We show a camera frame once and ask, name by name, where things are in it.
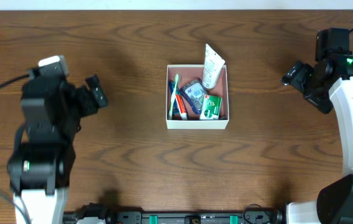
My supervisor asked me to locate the green soap bar box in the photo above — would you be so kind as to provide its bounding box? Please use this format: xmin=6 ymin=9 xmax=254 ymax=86
xmin=199 ymin=95 xmax=222 ymax=120

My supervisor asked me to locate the green red toothpaste tube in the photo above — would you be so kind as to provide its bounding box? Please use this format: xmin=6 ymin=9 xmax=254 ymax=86
xmin=174 ymin=87 xmax=188 ymax=120

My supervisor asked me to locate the white lotion tube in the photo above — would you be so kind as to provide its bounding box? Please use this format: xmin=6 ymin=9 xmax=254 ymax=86
xmin=202 ymin=44 xmax=225 ymax=89

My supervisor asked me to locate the black mounting rail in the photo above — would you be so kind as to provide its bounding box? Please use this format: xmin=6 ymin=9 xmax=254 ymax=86
xmin=62 ymin=203 xmax=286 ymax=224

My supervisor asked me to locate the green white toothbrush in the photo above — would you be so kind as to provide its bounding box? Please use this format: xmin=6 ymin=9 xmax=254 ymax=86
xmin=168 ymin=73 xmax=181 ymax=120

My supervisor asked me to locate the white open cardboard box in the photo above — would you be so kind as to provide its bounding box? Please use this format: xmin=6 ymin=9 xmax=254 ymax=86
xmin=165 ymin=65 xmax=229 ymax=129

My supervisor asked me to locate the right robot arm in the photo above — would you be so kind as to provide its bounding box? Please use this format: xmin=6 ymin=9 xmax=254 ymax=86
xmin=281 ymin=28 xmax=353 ymax=223

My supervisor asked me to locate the blue disposable razor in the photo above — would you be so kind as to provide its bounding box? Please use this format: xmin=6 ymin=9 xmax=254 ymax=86
xmin=168 ymin=80 xmax=179 ymax=119

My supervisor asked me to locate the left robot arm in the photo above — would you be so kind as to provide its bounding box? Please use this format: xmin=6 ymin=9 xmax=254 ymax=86
xmin=7 ymin=65 xmax=108 ymax=223

